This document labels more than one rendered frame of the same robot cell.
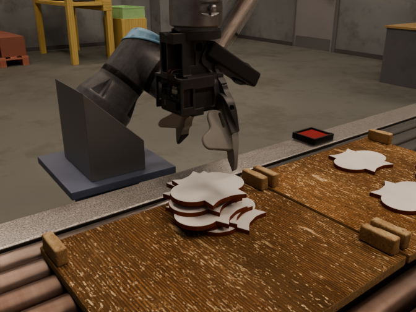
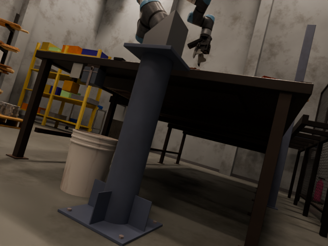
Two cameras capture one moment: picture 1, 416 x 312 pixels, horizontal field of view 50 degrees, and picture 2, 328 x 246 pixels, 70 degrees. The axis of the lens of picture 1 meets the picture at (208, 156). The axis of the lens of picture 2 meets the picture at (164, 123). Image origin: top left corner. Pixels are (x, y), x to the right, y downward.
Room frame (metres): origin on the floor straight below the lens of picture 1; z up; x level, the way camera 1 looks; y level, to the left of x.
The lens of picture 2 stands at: (1.54, 1.39, 0.44)
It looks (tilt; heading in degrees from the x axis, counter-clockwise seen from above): 4 degrees up; 241
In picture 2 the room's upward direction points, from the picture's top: 15 degrees clockwise
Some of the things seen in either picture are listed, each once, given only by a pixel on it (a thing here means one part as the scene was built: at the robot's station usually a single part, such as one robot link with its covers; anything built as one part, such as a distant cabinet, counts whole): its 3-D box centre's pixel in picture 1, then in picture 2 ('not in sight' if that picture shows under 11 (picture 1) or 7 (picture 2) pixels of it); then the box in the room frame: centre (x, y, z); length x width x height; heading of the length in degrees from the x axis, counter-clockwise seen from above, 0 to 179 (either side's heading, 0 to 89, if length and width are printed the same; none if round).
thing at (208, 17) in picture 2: not in sight; (207, 23); (0.66, 0.02, 1.34); 0.09 x 0.08 x 0.11; 164
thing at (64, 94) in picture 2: not in sight; (63, 86); (1.01, -6.04, 1.20); 2.56 x 0.68 x 2.40; 125
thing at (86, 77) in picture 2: not in sight; (92, 77); (1.24, -0.43, 0.77); 0.14 x 0.11 x 0.18; 127
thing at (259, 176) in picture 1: (254, 179); not in sight; (0.78, -0.09, 0.95); 0.06 x 0.02 x 0.03; 38
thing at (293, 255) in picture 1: (219, 255); not in sight; (0.55, -0.02, 0.93); 0.41 x 0.35 x 0.02; 128
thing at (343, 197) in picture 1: (382, 182); not in sight; (0.81, -0.35, 0.93); 0.41 x 0.35 x 0.02; 127
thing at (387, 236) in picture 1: (379, 238); not in sight; (0.57, -0.25, 0.95); 0.06 x 0.02 x 0.03; 38
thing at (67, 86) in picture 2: not in sight; (73, 77); (1.35, -0.57, 0.74); 0.09 x 0.08 x 0.24; 127
